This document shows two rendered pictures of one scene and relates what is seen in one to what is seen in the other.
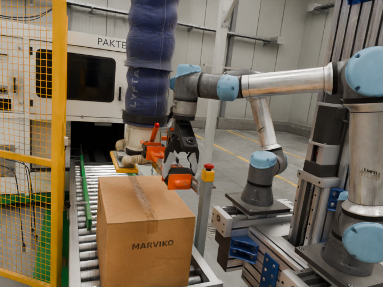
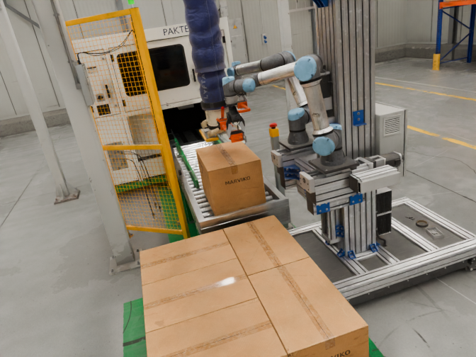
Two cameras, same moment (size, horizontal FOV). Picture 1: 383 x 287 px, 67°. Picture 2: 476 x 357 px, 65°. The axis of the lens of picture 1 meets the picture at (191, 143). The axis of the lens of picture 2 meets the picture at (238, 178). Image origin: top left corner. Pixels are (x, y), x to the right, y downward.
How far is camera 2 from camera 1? 1.41 m
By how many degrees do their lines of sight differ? 15
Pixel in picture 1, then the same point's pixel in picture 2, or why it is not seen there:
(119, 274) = (222, 200)
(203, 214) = not seen: hidden behind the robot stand
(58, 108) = (158, 108)
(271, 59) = not seen: outside the picture
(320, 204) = not seen: hidden behind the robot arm
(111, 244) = (212, 183)
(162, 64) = (217, 66)
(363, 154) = (311, 106)
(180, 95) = (227, 94)
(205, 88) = (237, 88)
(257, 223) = (299, 155)
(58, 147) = (164, 134)
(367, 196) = (317, 125)
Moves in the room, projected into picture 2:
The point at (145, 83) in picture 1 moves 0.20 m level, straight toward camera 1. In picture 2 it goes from (210, 81) to (209, 86)
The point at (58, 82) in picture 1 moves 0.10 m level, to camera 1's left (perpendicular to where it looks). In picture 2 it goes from (153, 90) to (142, 91)
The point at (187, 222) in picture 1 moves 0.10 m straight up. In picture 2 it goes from (256, 163) to (253, 151)
